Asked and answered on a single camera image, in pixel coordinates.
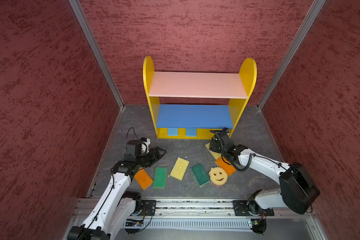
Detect light green sponge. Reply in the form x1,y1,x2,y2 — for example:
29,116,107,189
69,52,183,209
153,167,167,189

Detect blue sponge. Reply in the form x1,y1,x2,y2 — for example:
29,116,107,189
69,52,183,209
167,128,179,137
186,128,197,138

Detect dark green scrub sponge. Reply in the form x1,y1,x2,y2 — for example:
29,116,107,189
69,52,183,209
191,164,210,187

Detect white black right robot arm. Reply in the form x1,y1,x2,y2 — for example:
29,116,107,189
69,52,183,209
209,128,320,216

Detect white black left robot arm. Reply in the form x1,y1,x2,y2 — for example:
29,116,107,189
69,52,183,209
67,138,167,240

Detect yellow shelf pink blue boards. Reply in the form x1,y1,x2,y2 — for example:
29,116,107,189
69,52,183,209
143,56,258,140

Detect orange sponge right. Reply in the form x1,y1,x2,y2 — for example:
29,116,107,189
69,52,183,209
216,157,237,177

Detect orange sponge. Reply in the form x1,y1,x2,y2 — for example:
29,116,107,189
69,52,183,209
135,169,153,191
216,157,237,177

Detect orange sponge left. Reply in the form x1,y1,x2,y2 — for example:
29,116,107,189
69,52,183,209
135,169,153,191

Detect yellow smiley face sponge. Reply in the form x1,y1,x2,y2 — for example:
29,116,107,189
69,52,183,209
209,167,228,186

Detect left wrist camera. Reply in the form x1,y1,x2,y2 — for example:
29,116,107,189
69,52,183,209
140,137,151,153

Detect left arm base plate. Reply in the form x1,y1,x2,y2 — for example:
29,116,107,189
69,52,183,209
131,200,157,217

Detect aluminium rail frame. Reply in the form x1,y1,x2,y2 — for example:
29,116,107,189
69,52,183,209
64,198,327,240

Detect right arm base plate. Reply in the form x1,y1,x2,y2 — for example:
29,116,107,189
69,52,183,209
232,200,275,217

